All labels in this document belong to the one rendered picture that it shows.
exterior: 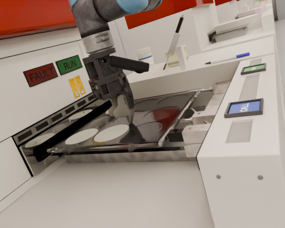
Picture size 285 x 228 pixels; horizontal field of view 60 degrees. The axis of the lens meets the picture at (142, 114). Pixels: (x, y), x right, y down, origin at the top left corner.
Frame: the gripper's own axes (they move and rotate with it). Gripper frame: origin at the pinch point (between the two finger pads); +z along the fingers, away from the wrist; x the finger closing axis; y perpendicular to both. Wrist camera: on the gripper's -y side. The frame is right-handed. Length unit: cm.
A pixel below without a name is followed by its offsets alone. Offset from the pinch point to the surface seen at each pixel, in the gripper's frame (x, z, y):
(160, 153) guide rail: 13.6, 6.8, 1.3
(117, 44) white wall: -299, -19, -143
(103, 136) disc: 0.1, 1.3, 9.6
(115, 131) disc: 0.6, 1.2, 6.0
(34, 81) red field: -18.3, -17.5, 18.3
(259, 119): 39.8, -4.8, -2.1
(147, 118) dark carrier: 2.5, 1.4, -3.6
